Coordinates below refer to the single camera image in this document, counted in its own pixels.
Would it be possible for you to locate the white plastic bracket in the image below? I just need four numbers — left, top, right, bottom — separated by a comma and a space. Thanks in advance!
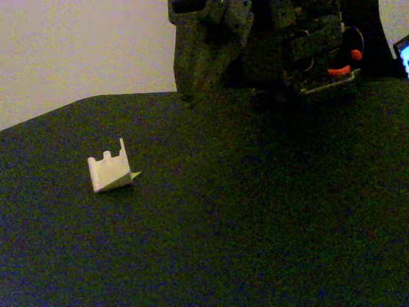
87, 138, 134, 193

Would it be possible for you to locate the dark blue desk mat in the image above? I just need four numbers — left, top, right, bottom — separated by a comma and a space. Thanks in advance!
0, 78, 409, 307

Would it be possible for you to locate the black clamp with orange tips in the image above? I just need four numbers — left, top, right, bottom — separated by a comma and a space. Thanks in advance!
326, 25, 365, 77

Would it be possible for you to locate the blue-lit screen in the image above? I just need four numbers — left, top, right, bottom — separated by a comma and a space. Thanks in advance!
392, 34, 409, 80

